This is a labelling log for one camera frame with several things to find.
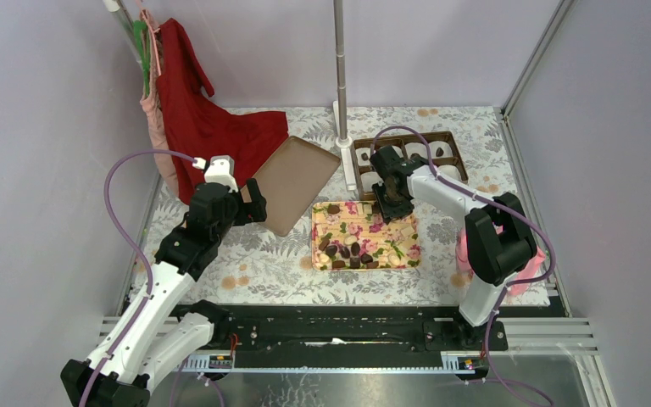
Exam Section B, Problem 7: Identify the gold box lid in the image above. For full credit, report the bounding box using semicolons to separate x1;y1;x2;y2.
253;137;341;237

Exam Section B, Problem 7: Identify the pink cloth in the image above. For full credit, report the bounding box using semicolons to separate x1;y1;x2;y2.
455;229;546;298

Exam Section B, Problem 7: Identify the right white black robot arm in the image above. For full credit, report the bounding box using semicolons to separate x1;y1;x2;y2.
370;146;537;349

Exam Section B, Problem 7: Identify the metal pole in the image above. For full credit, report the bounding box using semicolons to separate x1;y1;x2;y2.
332;0;350;142

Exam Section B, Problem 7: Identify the brown leaf chocolate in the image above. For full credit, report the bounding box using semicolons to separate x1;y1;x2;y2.
326;204;341;215

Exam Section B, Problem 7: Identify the white pole base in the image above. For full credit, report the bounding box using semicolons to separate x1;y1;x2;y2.
332;100;357;192

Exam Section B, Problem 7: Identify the pink garment on hanger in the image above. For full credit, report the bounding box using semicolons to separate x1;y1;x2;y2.
137;9;179;196

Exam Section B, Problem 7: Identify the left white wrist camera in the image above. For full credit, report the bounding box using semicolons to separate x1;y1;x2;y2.
192;155;238;192

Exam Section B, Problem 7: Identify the white paper cup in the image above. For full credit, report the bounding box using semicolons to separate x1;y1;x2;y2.
355;148;370;166
360;171;381;193
437;164;463;182
429;141;453;159
405;142;429;159

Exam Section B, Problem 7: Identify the floral yellow tray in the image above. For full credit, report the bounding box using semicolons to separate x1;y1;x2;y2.
311;201;422;271

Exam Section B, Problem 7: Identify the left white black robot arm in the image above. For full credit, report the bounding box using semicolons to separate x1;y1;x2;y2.
60;178;267;406

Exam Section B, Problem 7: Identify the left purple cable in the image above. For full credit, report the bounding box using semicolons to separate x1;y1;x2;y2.
78;148;198;407

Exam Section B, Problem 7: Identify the green hanger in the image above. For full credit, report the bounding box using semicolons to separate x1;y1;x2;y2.
132;20;151;96

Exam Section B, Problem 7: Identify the gold chocolate box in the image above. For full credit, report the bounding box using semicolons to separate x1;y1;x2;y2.
353;131;469;201

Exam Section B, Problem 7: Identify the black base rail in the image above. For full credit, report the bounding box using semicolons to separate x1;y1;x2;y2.
200;304;509;354

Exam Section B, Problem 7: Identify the red garment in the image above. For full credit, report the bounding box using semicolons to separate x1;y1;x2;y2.
156;19;288;187

